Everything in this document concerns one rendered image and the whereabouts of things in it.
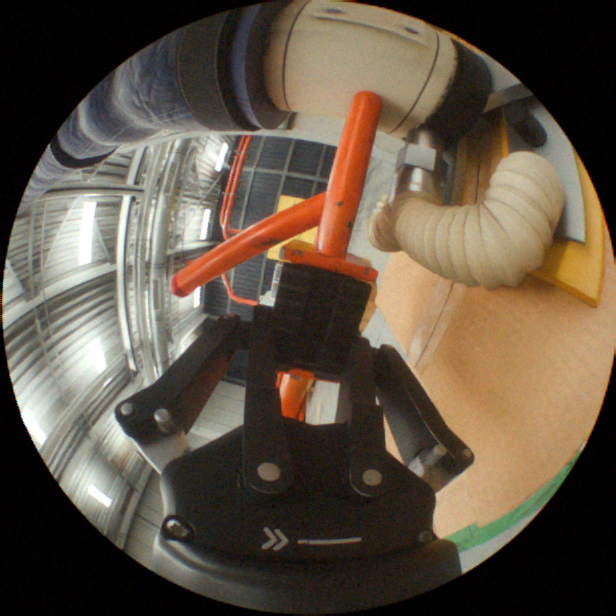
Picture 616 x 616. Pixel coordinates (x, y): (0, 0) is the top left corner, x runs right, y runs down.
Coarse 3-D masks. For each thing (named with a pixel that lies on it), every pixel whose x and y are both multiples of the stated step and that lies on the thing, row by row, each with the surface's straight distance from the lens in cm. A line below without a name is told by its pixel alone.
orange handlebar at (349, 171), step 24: (360, 96) 17; (360, 120) 16; (360, 144) 15; (336, 168) 14; (360, 168) 14; (336, 192) 14; (360, 192) 14; (336, 216) 13; (336, 240) 13; (288, 384) 18; (288, 408) 19
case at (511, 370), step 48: (480, 144) 27; (480, 192) 24; (384, 288) 39; (432, 288) 26; (480, 288) 20; (528, 288) 17; (432, 336) 24; (480, 336) 19; (528, 336) 16; (576, 336) 15; (432, 384) 22; (480, 384) 18; (528, 384) 16; (576, 384) 14; (480, 432) 18; (528, 432) 16; (576, 432) 15; (480, 480) 18; (528, 480) 16
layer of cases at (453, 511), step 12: (408, 360) 128; (384, 420) 144; (396, 456) 128; (456, 480) 93; (444, 492) 98; (456, 492) 93; (444, 504) 98; (456, 504) 94; (468, 504) 90; (444, 516) 99; (456, 516) 95; (468, 516) 91; (444, 528) 100; (456, 528) 96
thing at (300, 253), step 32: (288, 256) 12; (320, 256) 12; (352, 256) 17; (288, 288) 12; (320, 288) 13; (352, 288) 12; (288, 320) 13; (320, 320) 13; (352, 320) 13; (288, 352) 14; (320, 352) 14
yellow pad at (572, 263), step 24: (528, 96) 22; (504, 120) 22; (528, 120) 16; (552, 120) 19; (504, 144) 21; (528, 144) 18; (552, 144) 17; (576, 168) 16; (576, 192) 15; (576, 216) 14; (600, 216) 15; (576, 240) 14; (600, 240) 14; (552, 264) 14; (576, 264) 14; (600, 264) 13; (576, 288) 13; (600, 288) 13
